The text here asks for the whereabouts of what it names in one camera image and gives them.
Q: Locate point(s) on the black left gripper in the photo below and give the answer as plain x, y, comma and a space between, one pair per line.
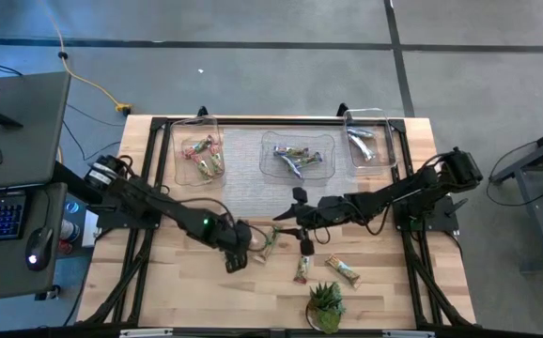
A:
236, 239

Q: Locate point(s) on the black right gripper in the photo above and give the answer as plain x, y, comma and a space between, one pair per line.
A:
323, 213

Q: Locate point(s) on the green silver snack bar wrapper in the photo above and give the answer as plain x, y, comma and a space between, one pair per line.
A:
290, 151

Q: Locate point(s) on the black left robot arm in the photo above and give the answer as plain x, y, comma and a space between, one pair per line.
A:
168, 206

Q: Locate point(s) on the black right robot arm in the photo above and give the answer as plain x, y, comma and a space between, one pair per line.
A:
393, 190

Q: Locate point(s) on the grey woven placemat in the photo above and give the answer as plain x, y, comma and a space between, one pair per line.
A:
252, 197

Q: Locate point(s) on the wide clear plastic bin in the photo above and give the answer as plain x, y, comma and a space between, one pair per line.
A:
271, 171

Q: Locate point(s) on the narrow clear plastic bin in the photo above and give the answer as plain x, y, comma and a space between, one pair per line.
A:
384, 159
182, 176

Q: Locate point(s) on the potted green succulent plant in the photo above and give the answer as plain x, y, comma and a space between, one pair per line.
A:
325, 305

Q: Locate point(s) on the small white box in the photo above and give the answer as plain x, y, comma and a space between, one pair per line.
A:
90, 228

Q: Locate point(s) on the silver drink can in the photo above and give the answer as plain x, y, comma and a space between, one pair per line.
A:
68, 230

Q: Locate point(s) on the black computer mouse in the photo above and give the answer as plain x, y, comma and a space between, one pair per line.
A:
39, 249

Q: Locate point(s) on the grey keyboard shelf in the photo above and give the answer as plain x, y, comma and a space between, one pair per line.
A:
8, 272

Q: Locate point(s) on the grey desk top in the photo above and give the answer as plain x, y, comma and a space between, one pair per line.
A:
18, 136

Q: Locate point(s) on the black metal cart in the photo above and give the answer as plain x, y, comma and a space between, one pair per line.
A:
541, 220

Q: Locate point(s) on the black wedge-shaped part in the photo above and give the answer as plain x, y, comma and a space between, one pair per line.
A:
6, 120

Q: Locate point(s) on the black aluminium table frame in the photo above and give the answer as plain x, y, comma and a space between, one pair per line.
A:
252, 121

